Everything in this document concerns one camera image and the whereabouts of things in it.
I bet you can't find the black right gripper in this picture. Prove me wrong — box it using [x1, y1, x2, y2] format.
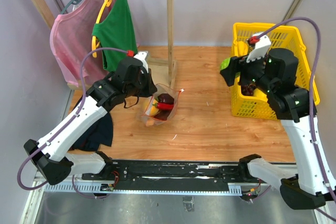
[220, 48, 275, 94]

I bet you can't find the green custard apple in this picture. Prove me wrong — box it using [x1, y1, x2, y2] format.
[220, 57, 231, 71]

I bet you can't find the dark purple bell pepper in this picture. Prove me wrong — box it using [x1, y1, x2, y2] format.
[157, 93, 174, 104]

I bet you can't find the yellow peach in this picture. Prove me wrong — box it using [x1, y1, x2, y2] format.
[142, 98, 160, 116]

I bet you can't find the red chili pepper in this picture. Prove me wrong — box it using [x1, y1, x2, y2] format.
[154, 102, 174, 111]

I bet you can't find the clear zip top bag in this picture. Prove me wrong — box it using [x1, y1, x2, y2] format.
[137, 84, 185, 127]

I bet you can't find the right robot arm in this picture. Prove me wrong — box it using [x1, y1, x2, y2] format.
[220, 48, 335, 210]

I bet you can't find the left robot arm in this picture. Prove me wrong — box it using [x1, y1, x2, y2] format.
[24, 51, 157, 185]

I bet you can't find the green tank top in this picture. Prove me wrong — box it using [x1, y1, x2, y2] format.
[92, 0, 138, 72]

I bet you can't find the dark grape bunch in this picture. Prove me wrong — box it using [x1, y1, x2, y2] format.
[241, 84, 256, 97]

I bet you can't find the yellow bell pepper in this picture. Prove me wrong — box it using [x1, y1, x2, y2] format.
[237, 41, 249, 57]

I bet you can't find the yellow lemon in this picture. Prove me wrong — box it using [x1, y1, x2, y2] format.
[254, 88, 268, 102]

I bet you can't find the dark navy cloth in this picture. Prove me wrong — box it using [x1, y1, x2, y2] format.
[69, 113, 113, 152]

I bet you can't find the pink shirt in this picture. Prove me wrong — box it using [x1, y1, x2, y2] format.
[50, 0, 104, 87]

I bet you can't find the yellow hanger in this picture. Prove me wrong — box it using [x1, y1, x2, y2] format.
[91, 0, 122, 51]

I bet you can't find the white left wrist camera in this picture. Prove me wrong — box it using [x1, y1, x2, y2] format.
[127, 50, 149, 71]

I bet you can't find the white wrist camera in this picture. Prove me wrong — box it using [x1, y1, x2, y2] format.
[246, 34, 271, 63]
[127, 50, 149, 71]

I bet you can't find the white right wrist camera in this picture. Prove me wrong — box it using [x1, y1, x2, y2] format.
[246, 34, 271, 63]

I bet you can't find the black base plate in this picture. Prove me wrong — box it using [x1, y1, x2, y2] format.
[81, 159, 265, 194]

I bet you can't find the aluminium rail frame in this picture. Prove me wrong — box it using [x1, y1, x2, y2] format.
[19, 155, 334, 224]

